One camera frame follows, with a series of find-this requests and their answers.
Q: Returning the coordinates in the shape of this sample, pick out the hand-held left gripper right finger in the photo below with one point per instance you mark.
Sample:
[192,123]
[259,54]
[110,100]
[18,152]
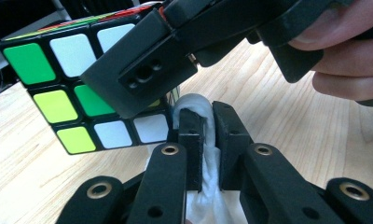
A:
[232,149]

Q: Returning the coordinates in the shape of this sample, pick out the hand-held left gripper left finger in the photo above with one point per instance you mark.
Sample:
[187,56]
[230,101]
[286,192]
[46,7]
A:
[192,149]

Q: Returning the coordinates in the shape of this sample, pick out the colourful puzzle cube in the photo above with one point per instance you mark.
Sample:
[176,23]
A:
[55,105]

